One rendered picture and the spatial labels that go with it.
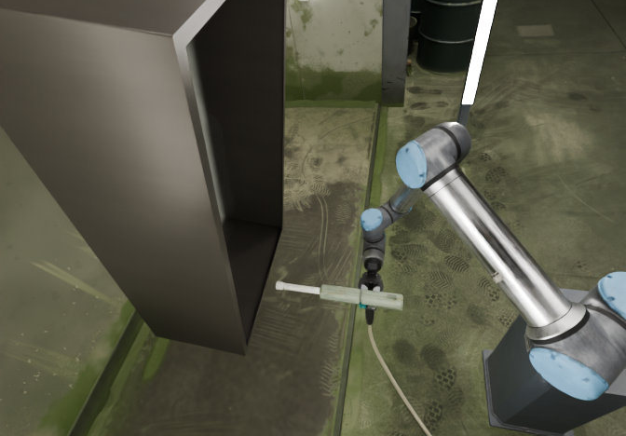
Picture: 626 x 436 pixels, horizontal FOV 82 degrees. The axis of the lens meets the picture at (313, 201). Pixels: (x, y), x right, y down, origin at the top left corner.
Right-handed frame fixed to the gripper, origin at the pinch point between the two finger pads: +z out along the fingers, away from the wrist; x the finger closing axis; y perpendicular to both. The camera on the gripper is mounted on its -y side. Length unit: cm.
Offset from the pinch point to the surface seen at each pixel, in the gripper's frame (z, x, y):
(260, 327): -7, 54, 49
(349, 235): -68, 16, 41
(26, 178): -27, 162, -24
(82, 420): 48, 118, 47
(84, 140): 32, 47, -92
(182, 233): 30, 39, -68
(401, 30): -195, -5, -32
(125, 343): 13, 118, 46
